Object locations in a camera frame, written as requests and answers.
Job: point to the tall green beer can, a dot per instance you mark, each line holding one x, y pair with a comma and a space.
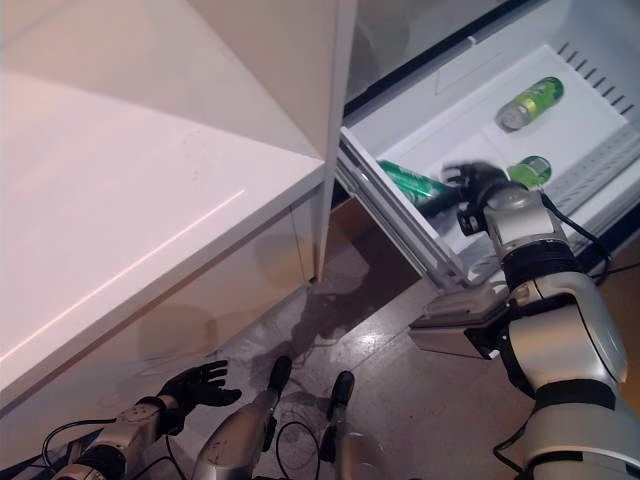
410, 181

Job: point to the tall white side panel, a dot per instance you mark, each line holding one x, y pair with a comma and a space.
250, 60

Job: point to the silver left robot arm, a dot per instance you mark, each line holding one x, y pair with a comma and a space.
125, 425

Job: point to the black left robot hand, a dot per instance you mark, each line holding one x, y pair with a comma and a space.
200, 387

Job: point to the white counter cabinet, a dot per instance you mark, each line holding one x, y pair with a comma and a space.
125, 225

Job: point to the robot right leg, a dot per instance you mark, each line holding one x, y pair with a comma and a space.
340, 400

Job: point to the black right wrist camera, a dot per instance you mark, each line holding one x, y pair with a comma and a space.
470, 220

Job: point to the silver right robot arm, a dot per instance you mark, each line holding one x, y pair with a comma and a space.
550, 300

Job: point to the small light green can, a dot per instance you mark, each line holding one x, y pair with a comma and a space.
530, 172
535, 100

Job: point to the silver fridge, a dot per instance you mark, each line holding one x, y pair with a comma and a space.
400, 45

